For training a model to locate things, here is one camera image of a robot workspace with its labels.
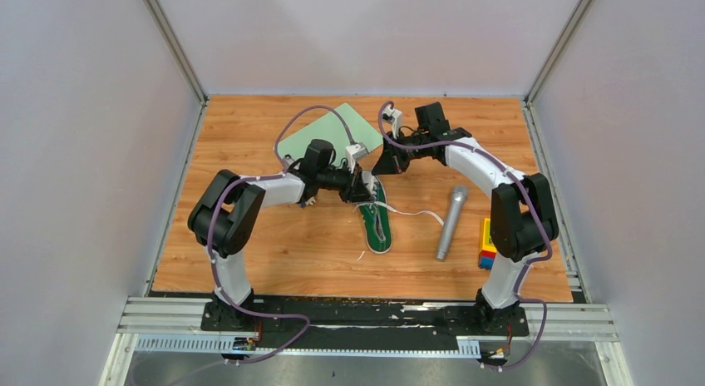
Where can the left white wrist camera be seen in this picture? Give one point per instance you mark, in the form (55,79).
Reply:
(353,153)

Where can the white shoelace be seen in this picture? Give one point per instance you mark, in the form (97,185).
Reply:
(393,210)

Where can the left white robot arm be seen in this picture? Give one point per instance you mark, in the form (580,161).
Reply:
(224,217)

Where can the yellow red blue block stack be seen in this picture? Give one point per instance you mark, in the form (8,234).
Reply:
(487,250)

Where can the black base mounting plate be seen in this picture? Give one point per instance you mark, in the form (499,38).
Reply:
(378,324)

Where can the light green cutting mat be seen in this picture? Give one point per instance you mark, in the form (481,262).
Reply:
(329,128)

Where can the silver microphone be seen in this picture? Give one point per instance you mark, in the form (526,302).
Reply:
(457,200)

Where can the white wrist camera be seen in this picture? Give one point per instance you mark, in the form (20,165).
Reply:
(353,153)
(394,117)

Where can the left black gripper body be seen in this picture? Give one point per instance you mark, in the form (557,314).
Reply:
(340,180)

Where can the aluminium frame rail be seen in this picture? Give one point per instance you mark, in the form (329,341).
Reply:
(173,325)

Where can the green canvas sneaker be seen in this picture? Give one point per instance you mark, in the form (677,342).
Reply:
(376,221)

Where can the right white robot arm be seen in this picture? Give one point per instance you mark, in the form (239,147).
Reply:
(523,217)

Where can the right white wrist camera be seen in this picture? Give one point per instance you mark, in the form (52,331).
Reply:
(394,117)

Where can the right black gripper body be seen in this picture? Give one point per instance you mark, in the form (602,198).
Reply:
(407,155)

